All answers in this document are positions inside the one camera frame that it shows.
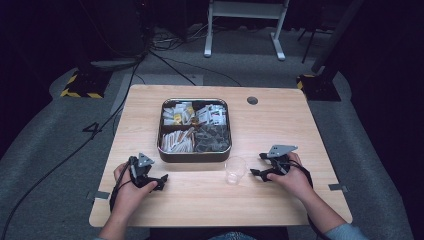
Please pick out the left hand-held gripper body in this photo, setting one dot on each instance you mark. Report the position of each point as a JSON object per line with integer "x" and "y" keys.
{"x": 141, "y": 173}

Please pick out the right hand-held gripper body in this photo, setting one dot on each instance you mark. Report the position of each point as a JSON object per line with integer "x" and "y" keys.
{"x": 279, "y": 163}

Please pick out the clear plastic cup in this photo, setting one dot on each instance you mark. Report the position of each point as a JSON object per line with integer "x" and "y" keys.
{"x": 235, "y": 173}

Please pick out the dark metal divided tray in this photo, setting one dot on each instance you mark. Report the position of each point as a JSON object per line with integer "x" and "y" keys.
{"x": 193, "y": 157}

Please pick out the pile of yellow white packets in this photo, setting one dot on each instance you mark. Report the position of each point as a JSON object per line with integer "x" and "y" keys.
{"x": 178, "y": 115}

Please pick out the person's right hand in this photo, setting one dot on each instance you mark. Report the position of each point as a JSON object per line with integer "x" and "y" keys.
{"x": 296, "y": 181}

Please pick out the person's left hand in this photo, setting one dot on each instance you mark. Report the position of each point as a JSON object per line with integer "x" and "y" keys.
{"x": 125, "y": 193}

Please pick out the pile of white brown sticks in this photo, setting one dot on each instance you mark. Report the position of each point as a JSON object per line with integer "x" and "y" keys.
{"x": 176, "y": 141}

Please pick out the grey tape strip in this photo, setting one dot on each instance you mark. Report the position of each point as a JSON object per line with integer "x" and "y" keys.
{"x": 337, "y": 187}
{"x": 100, "y": 195}

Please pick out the pile of clear dark packets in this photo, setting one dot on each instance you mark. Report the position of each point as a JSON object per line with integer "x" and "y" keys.
{"x": 211, "y": 140}

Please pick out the round table grommet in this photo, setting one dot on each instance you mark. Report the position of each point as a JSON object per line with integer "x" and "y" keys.
{"x": 252, "y": 100}

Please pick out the pile of white labelled packets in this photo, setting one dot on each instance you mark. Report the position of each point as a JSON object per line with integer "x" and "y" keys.
{"x": 213, "y": 115}

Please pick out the person's blue jeans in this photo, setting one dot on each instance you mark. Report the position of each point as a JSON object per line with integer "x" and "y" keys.
{"x": 230, "y": 236}

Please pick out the black yellow striped stand base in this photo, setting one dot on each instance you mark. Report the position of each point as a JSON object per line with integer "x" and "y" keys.
{"x": 318, "y": 88}
{"x": 85, "y": 85}

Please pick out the blue denim right sleeve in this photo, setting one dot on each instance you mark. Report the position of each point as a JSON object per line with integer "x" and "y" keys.
{"x": 345, "y": 233}

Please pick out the black tripod leg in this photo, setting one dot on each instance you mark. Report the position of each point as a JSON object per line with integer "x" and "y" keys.
{"x": 310, "y": 43}

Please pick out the grey slanted stand pole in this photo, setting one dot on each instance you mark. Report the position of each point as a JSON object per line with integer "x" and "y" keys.
{"x": 336, "y": 35}

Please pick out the white metal stand frame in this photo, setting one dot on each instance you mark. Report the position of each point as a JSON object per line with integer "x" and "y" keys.
{"x": 245, "y": 10}

